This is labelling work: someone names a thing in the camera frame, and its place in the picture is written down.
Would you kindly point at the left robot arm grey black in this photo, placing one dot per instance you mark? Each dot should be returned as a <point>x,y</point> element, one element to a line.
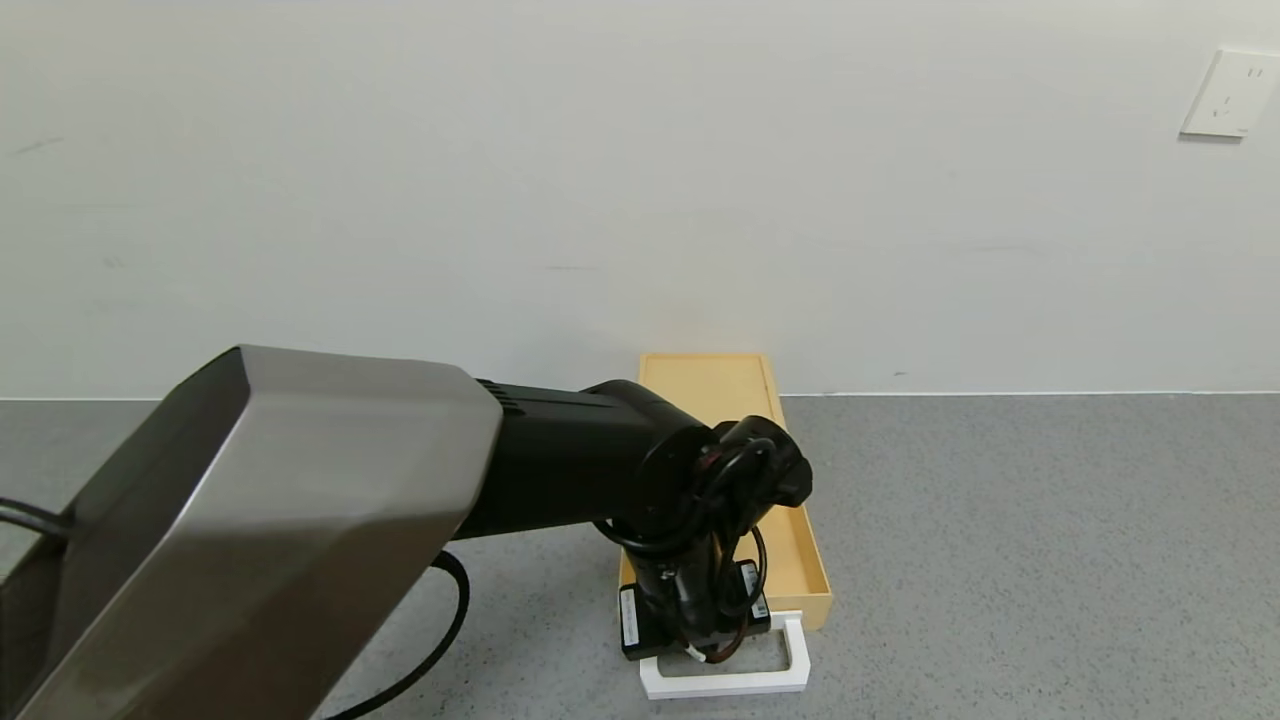
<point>280,520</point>

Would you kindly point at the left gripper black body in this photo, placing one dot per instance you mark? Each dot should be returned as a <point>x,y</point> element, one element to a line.
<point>640,628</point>

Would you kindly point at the white wall socket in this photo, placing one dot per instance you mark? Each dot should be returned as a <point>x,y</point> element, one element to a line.
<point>1232,92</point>

